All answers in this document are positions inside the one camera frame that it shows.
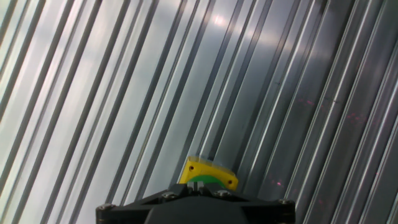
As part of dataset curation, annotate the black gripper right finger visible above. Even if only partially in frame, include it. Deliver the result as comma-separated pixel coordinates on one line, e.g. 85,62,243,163
196,182,296,224

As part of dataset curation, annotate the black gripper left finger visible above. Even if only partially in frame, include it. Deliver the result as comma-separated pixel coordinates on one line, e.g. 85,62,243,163
95,182,196,224

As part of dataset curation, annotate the green round push button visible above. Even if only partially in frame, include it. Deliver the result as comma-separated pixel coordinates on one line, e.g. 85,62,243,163
187,174,228,189

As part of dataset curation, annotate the yellow button box grey base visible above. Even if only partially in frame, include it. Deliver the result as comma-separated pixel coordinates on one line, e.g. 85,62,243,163
178,155,239,192

